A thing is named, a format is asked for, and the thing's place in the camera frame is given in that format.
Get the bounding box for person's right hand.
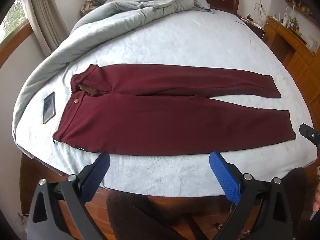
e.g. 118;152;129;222
313;184;320;213

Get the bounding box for grey duvet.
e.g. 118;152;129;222
11;0;213;155

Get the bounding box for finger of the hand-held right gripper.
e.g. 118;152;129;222
299;123;320;150

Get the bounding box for person's right leg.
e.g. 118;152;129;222
282;167;316;240

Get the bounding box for beige curtain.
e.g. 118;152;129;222
27;0;70;57

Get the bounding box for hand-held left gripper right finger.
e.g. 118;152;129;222
209;151;300;240

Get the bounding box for wooden bed frame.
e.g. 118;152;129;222
19;152;65;220

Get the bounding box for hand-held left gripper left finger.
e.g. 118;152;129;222
26;152;112;240

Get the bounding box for maroon pants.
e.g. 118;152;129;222
54;64;297;155

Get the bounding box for light blue bed sheet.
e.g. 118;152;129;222
15;7;317;198

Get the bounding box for person's left leg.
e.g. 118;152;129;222
106;192;235;240

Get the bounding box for black smartphone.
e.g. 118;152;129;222
43;92;56;125

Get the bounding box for wooden desk cabinet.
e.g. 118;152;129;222
264;19;320;110

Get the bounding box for wooden wall shelf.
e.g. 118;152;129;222
285;0;320;19

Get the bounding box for person's leg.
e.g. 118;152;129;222
106;192;235;240
282;167;316;240

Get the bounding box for wooden framed window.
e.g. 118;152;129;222
0;0;34;68

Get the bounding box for camouflage pillow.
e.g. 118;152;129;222
80;0;113;18

